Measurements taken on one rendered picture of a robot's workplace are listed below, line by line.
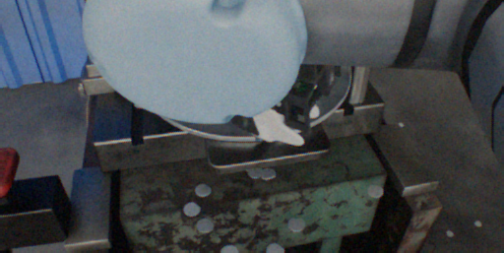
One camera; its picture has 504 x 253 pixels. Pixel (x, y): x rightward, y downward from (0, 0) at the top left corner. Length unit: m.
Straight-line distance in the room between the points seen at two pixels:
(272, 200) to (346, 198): 0.12
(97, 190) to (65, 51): 1.43
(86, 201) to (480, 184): 1.37
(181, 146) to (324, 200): 0.23
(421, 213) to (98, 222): 0.46
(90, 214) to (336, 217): 0.37
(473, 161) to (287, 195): 1.22
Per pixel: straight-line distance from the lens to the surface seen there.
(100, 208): 0.62
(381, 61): 0.16
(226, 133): 0.48
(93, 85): 0.71
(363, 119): 0.69
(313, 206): 0.65
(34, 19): 1.95
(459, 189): 1.62
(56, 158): 1.71
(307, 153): 0.47
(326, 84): 0.37
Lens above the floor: 1.11
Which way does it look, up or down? 39 degrees down
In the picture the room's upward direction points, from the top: straight up
